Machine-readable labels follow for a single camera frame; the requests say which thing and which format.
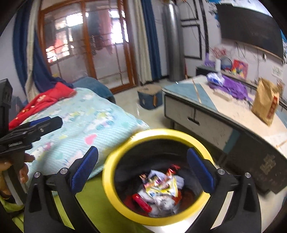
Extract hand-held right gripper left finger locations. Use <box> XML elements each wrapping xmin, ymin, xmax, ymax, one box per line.
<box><xmin>23</xmin><ymin>146</ymin><xmax>101</xmax><ymax>233</ymax></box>

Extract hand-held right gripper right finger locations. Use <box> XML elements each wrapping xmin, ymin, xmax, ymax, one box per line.
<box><xmin>186</xmin><ymin>148</ymin><xmax>262</xmax><ymax>233</ymax></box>

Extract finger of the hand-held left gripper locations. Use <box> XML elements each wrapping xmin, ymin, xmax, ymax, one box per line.
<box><xmin>9</xmin><ymin>116</ymin><xmax>51</xmax><ymax>135</ymax></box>
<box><xmin>0</xmin><ymin>116</ymin><xmax>63</xmax><ymax>154</ymax></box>

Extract yellow-rimmed black trash bin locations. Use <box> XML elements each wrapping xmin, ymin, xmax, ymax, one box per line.
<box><xmin>102</xmin><ymin>129</ymin><xmax>217</xmax><ymax>227</ymax></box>

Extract white yellow snack packet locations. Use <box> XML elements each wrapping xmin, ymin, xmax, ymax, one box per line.
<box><xmin>146</xmin><ymin>177</ymin><xmax>179</xmax><ymax>198</ymax></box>

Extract white printed plastic bag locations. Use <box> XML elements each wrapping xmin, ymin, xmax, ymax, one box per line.
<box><xmin>137</xmin><ymin>170</ymin><xmax>186</xmax><ymax>215</ymax></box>

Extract red tube packet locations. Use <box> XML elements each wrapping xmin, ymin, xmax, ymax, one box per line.
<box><xmin>132</xmin><ymin>194</ymin><xmax>152</xmax><ymax>212</ymax></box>

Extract person's left hand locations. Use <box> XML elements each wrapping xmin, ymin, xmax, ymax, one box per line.
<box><xmin>0</xmin><ymin>153</ymin><xmax>35</xmax><ymax>196</ymax></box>

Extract red flowered blanket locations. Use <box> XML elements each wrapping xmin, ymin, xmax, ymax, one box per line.
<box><xmin>9</xmin><ymin>82</ymin><xmax>74</xmax><ymax>130</ymax></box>

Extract person's green clothing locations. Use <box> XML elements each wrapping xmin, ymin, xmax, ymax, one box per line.
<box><xmin>12</xmin><ymin>175</ymin><xmax>146</xmax><ymax>233</ymax></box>

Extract light blue cartoon bedsheet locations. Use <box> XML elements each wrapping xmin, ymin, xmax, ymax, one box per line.
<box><xmin>22</xmin><ymin>87</ymin><xmax>150</xmax><ymax>186</ymax></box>

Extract beige curtain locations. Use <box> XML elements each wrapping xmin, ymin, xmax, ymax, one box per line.
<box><xmin>133</xmin><ymin>0</ymin><xmax>153</xmax><ymax>85</ymax></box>
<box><xmin>24</xmin><ymin>0</ymin><xmax>42</xmax><ymax>94</ymax></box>

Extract dark blue curtain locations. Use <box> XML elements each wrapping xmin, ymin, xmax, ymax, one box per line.
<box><xmin>12</xmin><ymin>0</ymin><xmax>73</xmax><ymax>90</ymax></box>
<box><xmin>141</xmin><ymin>0</ymin><xmax>162</xmax><ymax>81</ymax></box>

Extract coffee table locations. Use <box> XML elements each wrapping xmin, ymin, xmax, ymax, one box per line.
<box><xmin>163</xmin><ymin>75</ymin><xmax>287</xmax><ymax>195</ymax></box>

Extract wooden sliding glass door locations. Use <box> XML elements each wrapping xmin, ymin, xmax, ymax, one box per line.
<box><xmin>37</xmin><ymin>0</ymin><xmax>139</xmax><ymax>94</ymax></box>

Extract purple cloth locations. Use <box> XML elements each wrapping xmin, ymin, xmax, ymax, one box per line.
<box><xmin>208</xmin><ymin>75</ymin><xmax>251</xmax><ymax>100</ymax></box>

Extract blue stool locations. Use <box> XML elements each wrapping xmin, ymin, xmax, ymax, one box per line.
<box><xmin>137</xmin><ymin>85</ymin><xmax>163</xmax><ymax>110</ymax></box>

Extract white blue tissue pack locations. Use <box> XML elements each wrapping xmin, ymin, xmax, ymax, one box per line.
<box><xmin>206</xmin><ymin>72</ymin><xmax>225</xmax><ymax>87</ymax></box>

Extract brown paper bag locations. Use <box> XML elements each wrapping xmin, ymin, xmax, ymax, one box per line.
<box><xmin>251</xmin><ymin>77</ymin><xmax>281</xmax><ymax>127</ymax></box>

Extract white vase pink flowers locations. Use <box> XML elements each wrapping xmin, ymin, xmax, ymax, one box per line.
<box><xmin>212</xmin><ymin>47</ymin><xmax>228</xmax><ymax>71</ymax></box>

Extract colourful picture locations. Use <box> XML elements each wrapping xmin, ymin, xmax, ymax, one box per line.
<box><xmin>231</xmin><ymin>59</ymin><xmax>249</xmax><ymax>79</ymax></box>

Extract round mirror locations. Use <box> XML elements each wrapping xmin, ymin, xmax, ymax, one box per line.
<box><xmin>220</xmin><ymin>56</ymin><xmax>232</xmax><ymax>70</ymax></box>

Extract purple box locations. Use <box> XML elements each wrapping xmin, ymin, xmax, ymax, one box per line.
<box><xmin>204</xmin><ymin>53</ymin><xmax>216</xmax><ymax>68</ymax></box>

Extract silver tower air conditioner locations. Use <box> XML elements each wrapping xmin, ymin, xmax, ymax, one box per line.
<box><xmin>163</xmin><ymin>2</ymin><xmax>186</xmax><ymax>82</ymax></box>

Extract wall television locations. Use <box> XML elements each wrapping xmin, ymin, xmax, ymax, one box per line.
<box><xmin>216</xmin><ymin>3</ymin><xmax>284</xmax><ymax>61</ymax></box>

